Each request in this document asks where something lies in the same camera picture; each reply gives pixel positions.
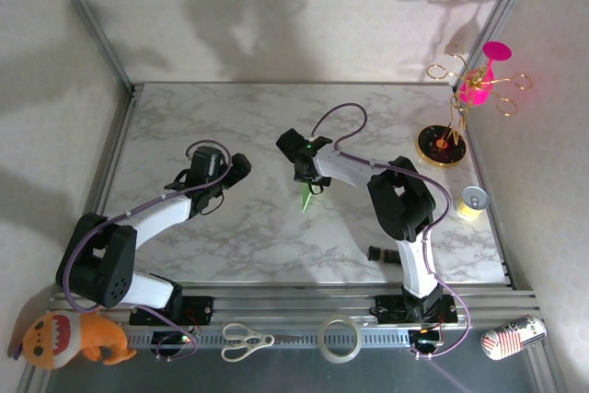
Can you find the light green paper sheet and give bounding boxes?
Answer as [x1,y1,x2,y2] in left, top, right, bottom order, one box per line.
[301,180,319,214]

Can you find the small black cylinder bottle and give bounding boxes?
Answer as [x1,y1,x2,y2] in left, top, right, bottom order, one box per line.
[366,244,402,267]

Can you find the black controller board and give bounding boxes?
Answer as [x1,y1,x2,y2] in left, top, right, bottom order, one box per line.
[150,330,191,349]
[409,329,444,349]

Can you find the yellow drink can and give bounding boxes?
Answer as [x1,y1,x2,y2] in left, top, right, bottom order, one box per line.
[455,185,488,223]

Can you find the orange shark plush toy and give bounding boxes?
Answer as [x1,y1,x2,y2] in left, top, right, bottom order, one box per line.
[7,305,138,371]

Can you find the pink wine glass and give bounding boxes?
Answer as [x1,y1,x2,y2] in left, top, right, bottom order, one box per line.
[457,40,513,107]

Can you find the clear adhesive tape roll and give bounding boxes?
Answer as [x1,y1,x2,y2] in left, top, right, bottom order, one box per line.
[318,313,364,364]

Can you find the red white striped can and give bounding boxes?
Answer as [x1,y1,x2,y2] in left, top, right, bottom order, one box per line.
[480,314,548,361]

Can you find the aluminium table side rail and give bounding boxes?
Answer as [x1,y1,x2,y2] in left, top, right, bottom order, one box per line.
[89,83,142,228]
[450,83,515,291]

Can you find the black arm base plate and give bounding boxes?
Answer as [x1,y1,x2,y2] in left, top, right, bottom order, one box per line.
[128,295,215,326]
[370,294,459,324]

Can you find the gold wire glass rack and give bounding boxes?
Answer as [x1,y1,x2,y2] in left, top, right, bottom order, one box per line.
[416,42,534,168]

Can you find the aluminium frame crossbar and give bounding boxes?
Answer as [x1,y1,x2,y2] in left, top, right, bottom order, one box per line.
[48,286,542,328]

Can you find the white handled scissors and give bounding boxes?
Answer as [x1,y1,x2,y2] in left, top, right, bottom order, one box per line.
[220,322,305,364]

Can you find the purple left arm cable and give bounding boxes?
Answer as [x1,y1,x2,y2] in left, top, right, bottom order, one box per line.
[59,138,234,363]

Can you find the grey slotted cable duct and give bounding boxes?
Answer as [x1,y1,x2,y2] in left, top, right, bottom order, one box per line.
[123,328,443,348]

